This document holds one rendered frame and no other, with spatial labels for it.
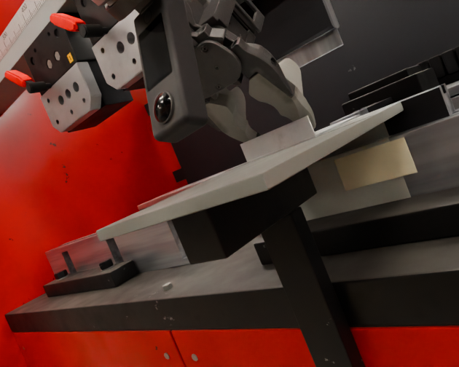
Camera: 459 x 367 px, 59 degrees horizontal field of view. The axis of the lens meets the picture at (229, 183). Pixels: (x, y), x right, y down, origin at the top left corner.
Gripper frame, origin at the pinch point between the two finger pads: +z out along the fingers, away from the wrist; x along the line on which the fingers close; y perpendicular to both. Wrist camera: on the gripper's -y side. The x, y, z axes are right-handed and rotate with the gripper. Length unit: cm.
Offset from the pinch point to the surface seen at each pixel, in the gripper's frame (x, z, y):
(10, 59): 54, -23, 26
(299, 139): -2.8, -0.2, -1.7
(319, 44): -3.7, -0.2, 11.9
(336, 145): -10.1, -4.8, -8.7
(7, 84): 63, -20, 27
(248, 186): -9.0, -10.9, -15.7
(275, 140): -0.3, -0.9, -1.3
